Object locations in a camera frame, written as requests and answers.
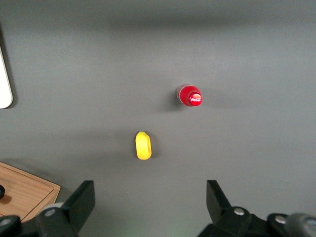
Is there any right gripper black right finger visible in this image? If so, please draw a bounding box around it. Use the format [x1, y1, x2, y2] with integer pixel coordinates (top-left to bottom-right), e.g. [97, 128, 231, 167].
[197, 180, 268, 237]

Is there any wooden two-drawer cabinet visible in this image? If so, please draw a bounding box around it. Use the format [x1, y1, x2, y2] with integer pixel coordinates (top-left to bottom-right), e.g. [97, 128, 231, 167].
[0, 161, 61, 223]

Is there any yellow lemon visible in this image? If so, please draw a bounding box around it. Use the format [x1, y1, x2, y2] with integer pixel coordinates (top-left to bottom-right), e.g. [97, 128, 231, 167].
[135, 130, 153, 161]

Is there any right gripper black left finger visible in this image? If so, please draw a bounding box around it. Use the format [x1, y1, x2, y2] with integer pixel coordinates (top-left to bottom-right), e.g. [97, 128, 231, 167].
[36, 180, 96, 237]

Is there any white rectangular tray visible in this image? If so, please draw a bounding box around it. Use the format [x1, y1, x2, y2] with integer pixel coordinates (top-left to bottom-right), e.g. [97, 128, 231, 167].
[0, 48, 13, 110]

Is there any wooden drawer front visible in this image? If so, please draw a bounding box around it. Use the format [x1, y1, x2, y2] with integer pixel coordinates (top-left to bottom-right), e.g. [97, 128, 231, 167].
[0, 164, 55, 220]

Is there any red cola bottle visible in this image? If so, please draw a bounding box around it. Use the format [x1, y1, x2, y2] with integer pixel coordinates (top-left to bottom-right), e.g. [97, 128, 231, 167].
[175, 83, 202, 107]

